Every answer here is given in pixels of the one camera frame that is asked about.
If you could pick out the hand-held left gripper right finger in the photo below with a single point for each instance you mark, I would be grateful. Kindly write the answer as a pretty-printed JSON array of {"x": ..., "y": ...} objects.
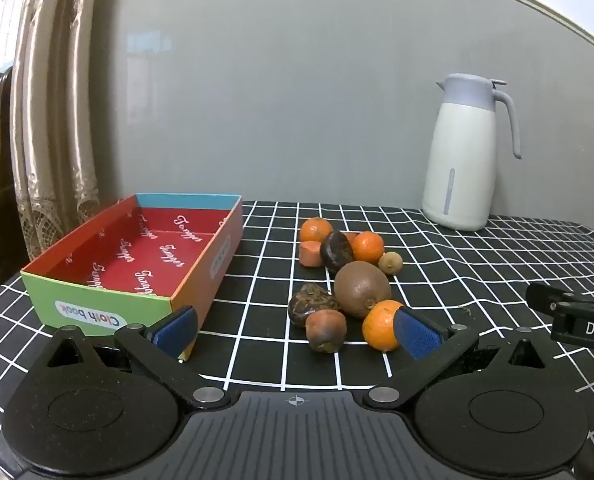
[{"x": 417, "y": 332}]

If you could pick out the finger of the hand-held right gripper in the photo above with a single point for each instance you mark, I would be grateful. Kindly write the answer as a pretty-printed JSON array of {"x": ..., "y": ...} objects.
[{"x": 547, "y": 294}]

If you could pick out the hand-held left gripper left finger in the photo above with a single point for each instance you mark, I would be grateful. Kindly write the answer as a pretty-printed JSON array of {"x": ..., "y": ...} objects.
[{"x": 177, "y": 331}]

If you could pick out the tangerine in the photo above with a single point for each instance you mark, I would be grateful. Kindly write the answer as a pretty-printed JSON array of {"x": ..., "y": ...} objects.
[
  {"x": 368, "y": 247},
  {"x": 315, "y": 230},
  {"x": 381, "y": 329}
]

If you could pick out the brown kiwi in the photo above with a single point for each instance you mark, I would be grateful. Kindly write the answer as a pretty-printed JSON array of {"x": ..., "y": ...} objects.
[{"x": 362, "y": 288}]

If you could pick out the colourful cardboard box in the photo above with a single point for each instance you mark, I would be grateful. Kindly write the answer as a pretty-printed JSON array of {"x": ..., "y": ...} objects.
[{"x": 142, "y": 255}]

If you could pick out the wrinkled brown fruit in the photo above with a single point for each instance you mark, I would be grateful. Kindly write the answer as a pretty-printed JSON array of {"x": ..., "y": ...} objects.
[{"x": 312, "y": 304}]

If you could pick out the dark purple round fruit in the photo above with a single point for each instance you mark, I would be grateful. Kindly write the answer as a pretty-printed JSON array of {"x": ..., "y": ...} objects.
[{"x": 336, "y": 251}]

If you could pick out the black white checked tablecloth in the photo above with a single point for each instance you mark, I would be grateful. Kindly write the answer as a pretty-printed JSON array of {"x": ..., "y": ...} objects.
[{"x": 477, "y": 270}]

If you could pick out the small brown round fruit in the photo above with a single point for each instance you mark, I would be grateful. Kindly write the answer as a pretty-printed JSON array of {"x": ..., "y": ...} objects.
[{"x": 391, "y": 263}]

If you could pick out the reddish bruised fruit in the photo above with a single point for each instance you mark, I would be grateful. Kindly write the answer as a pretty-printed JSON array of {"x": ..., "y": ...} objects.
[{"x": 327, "y": 332}]

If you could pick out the carrot piece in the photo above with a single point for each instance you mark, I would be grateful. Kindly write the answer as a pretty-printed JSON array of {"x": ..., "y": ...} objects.
[{"x": 310, "y": 254}]

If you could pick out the white thermos jug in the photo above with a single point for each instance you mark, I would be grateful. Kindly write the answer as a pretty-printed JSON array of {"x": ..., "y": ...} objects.
[{"x": 457, "y": 160}]

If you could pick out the beige satin curtain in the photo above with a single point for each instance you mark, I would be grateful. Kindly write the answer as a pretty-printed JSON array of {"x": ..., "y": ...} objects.
[{"x": 52, "y": 110}]

